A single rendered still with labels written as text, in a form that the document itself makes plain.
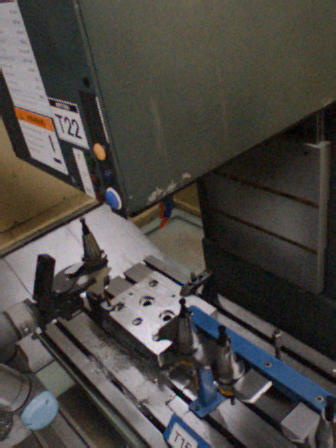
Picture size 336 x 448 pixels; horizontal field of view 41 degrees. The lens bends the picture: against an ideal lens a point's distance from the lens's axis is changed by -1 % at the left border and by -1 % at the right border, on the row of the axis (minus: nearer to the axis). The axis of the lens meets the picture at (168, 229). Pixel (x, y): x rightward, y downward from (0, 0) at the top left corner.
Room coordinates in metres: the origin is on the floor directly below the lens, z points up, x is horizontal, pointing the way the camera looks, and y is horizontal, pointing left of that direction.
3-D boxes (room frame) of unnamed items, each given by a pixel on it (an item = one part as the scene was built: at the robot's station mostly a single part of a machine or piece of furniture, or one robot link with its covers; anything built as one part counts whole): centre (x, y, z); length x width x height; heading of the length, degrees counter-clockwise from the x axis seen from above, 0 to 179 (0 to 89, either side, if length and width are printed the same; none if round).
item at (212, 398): (0.74, -0.01, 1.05); 0.10 x 0.05 x 0.30; 124
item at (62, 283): (0.83, 0.30, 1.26); 0.12 x 0.08 x 0.09; 124
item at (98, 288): (0.86, 0.19, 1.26); 0.09 x 0.03 x 0.06; 110
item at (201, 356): (0.62, -0.03, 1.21); 0.07 x 0.05 x 0.01; 124
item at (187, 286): (1.11, -0.05, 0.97); 0.13 x 0.03 x 0.15; 124
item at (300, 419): (0.44, -0.15, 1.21); 0.07 x 0.05 x 0.01; 124
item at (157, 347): (1.04, 0.09, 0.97); 0.29 x 0.23 x 0.05; 34
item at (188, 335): (0.67, 0.00, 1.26); 0.04 x 0.04 x 0.07
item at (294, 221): (1.23, -0.30, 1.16); 0.48 x 0.05 x 0.51; 34
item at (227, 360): (0.57, -0.06, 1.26); 0.04 x 0.04 x 0.07
